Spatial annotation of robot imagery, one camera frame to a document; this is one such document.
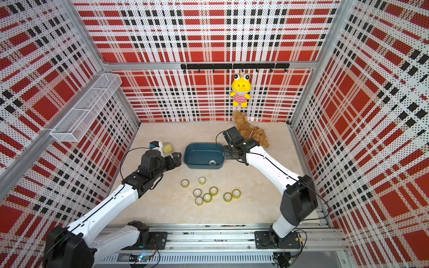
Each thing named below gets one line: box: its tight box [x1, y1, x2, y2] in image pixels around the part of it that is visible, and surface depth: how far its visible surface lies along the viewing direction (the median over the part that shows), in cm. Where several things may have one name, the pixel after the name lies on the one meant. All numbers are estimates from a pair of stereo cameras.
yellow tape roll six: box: [202, 192, 213, 204], surface depth 88 cm
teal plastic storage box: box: [183, 142, 226, 170], surface depth 103 cm
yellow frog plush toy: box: [230, 73, 252, 109], surface depth 95 cm
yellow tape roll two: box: [197, 176, 207, 186], surface depth 95 cm
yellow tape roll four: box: [208, 185, 219, 197], surface depth 90 cm
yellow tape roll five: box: [194, 196, 204, 207], surface depth 87 cm
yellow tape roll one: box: [180, 178, 190, 189], surface depth 93 cm
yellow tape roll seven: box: [222, 191, 233, 204], surface depth 88 cm
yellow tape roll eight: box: [231, 188, 242, 200], surface depth 90 cm
